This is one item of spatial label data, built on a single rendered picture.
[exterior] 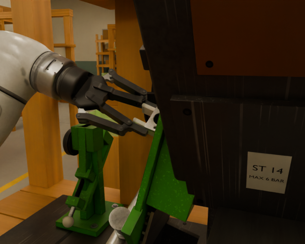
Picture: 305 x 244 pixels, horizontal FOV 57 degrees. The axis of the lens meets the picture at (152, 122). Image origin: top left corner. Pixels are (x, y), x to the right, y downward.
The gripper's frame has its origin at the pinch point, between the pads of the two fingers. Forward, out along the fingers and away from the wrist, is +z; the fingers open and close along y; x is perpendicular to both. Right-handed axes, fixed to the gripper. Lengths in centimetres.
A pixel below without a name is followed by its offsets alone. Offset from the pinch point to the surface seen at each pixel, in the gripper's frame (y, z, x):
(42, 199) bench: -22, -31, 48
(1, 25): 183, -394, 313
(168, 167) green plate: -9.3, 7.2, -7.9
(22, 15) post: 22, -59, 17
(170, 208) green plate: -13.8, 9.8, -3.7
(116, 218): -18.6, 2.6, -0.1
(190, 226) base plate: -9.0, 15.9, 32.1
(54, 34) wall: 524, -716, 799
